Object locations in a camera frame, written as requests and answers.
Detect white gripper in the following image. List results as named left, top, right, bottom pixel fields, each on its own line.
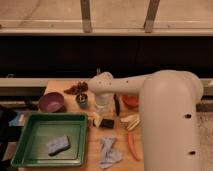
left=93, top=93, right=112, bottom=127

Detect black eraser block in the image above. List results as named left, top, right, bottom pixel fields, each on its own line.
left=100, top=119, right=114, bottom=129

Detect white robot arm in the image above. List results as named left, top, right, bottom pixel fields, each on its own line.
left=88, top=70, right=204, bottom=171

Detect red bowl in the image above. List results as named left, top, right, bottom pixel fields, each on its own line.
left=122, top=95, right=139, bottom=108

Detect purple bowl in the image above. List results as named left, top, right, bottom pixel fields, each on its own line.
left=38, top=92, right=64, bottom=112

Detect small dark cup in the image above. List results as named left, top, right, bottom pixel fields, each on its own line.
left=76, top=93, right=88, bottom=109

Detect dark red dried chili bunch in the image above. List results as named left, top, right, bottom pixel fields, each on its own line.
left=65, top=82, right=88, bottom=95

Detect sliced banana pieces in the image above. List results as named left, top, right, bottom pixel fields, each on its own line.
left=120, top=114, right=140, bottom=131

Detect crumpled grey-blue cloth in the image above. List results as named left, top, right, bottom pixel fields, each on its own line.
left=99, top=137, right=123, bottom=169

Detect clear glass bottle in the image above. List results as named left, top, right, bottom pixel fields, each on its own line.
left=97, top=68, right=101, bottom=75

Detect orange carrot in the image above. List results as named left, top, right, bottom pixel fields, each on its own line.
left=127, top=132, right=141, bottom=161

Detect green plastic tray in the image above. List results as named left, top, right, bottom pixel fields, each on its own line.
left=11, top=113, right=87, bottom=167

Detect black handled knife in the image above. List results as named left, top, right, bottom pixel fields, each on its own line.
left=113, top=94, right=120, bottom=116

